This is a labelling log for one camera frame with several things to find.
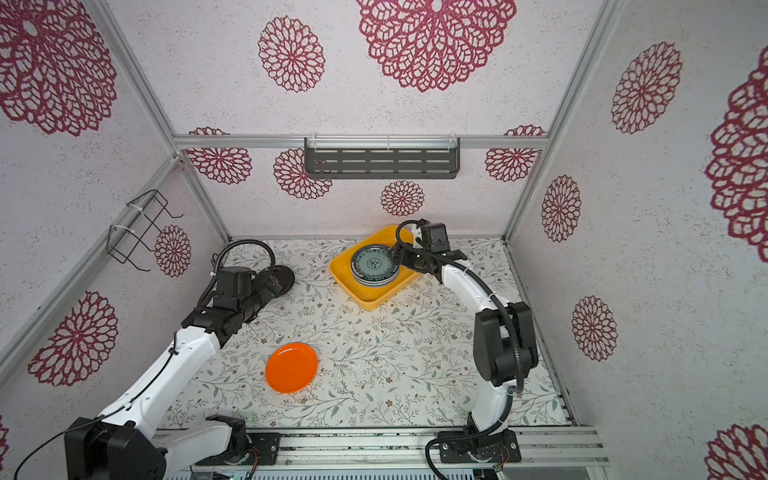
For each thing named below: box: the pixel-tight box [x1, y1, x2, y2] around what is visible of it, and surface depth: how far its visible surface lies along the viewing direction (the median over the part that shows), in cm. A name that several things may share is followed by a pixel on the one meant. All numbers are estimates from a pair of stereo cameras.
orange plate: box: [266, 342, 319, 394], surface depth 87 cm
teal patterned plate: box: [351, 244, 400, 286], surface depth 108 cm
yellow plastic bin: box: [328, 225, 421, 311], surface depth 105 cm
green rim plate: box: [352, 271, 399, 288], surface depth 105 cm
